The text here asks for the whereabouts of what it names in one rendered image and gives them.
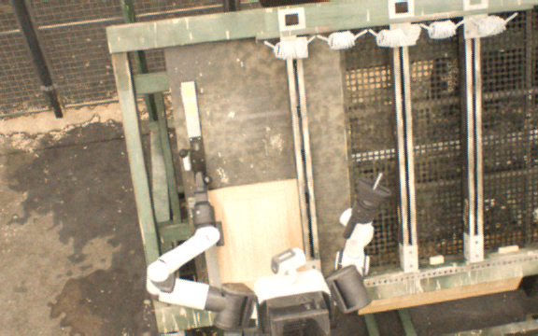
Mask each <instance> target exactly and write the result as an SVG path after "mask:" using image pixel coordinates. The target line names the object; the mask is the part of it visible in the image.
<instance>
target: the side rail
mask: <svg viewBox="0 0 538 336"><path fill-rule="evenodd" d="M111 59H112V64H113V70H114V76H115V81H116V86H117V92H118V97H119V103H120V113H121V119H122V124H123V130H124V135H125V141H126V146H127V151H128V157H129V163H130V167H131V173H132V179H133V184H134V195H135V200H136V206H137V211H138V216H139V222H140V228H141V233H142V239H143V245H144V250H145V255H146V261H147V266H148V267H149V265H150V264H151V263H153V262H155V261H156V260H157V259H158V258H159V257H161V256H162V255H163V254H162V249H161V243H160V239H159V233H158V226H157V219H156V214H155V208H154V202H153V197H152V191H151V184H150V179H149V168H148V163H147V157H146V151H145V145H144V139H143V134H142V129H141V123H140V117H139V111H138V105H137V100H136V95H135V85H134V79H133V71H132V66H131V60H130V54H129V51H128V52H123V53H116V54H111ZM153 304H154V309H159V308H164V307H168V303H164V302H159V301H155V300H153Z"/></svg>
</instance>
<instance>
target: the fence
mask: <svg viewBox="0 0 538 336"><path fill-rule="evenodd" d="M189 84H191V85H192V92H193V96H192V97H186V94H185V88H184V86H187V85H189ZM181 87H182V93H183V100H184V106H185V113H186V120H187V126H188V133H189V137H191V136H198V135H201V129H200V122H199V115H198V108H197V102H196V94H195V88H194V81H189V82H181ZM187 102H194V106H195V114H190V115H189V114H188V108H187ZM201 136H202V135H201ZM205 256H206V263H207V269H208V276H209V283H210V285H211V286H216V287H219V289H220V287H221V279H220V271H219V259H218V251H217V245H216V243H214V244H213V245H211V246H210V247H208V248H207V249H205ZM220 290H221V289H220Z"/></svg>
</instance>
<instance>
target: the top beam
mask: <svg viewBox="0 0 538 336"><path fill-rule="evenodd" d="M524 4H533V5H534V6H538V0H488V7H508V6H516V5H524ZM301 7H303V8H304V20H305V29H306V28H315V27H322V26H331V25H339V24H347V23H355V22H364V21H379V20H387V19H389V0H337V1H329V2H320V3H312V4H304V5H296V6H287V7H271V8H263V9H254V10H246V11H237V12H229V13H220V14H212V15H204V16H195V17H187V18H178V19H170V20H161V21H145V22H138V23H129V24H122V25H113V26H108V27H107V28H105V30H106V41H107V45H108V51H109V53H110V54H112V53H120V52H128V51H137V50H144V49H160V48H168V47H176V46H184V45H192V44H201V43H208V42H217V41H225V40H233V39H241V38H250V37H257V34H266V33H273V32H280V30H279V21H278V11H279V10H284V9H293V8H301ZM414 9H415V16H420V15H428V14H436V13H444V12H451V11H460V10H463V0H414Z"/></svg>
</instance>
